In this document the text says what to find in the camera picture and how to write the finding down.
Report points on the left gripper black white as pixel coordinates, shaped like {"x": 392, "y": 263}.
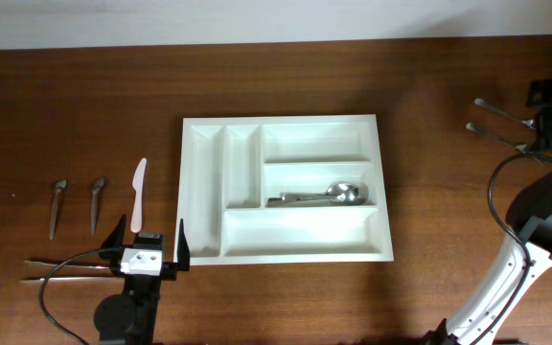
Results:
{"x": 169, "y": 268}

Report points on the metal fork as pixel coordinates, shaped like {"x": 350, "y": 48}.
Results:
{"x": 501, "y": 112}
{"x": 486, "y": 133}

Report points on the large metal spoon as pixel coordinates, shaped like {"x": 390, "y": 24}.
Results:
{"x": 363, "y": 195}
{"x": 341, "y": 193}

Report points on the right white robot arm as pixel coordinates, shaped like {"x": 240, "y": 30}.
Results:
{"x": 524, "y": 255}

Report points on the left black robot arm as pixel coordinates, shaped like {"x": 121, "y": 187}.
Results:
{"x": 129, "y": 317}

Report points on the pink plastic knife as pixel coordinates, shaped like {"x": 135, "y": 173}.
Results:
{"x": 138, "y": 186}

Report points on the small metal teaspoon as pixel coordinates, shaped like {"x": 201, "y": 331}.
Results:
{"x": 58, "y": 191}
{"x": 96, "y": 189}

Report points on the small metal teaspoon far left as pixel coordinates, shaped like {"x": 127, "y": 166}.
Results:
{"x": 58, "y": 191}

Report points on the white cutlery tray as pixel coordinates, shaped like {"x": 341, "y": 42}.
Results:
{"x": 230, "y": 167}

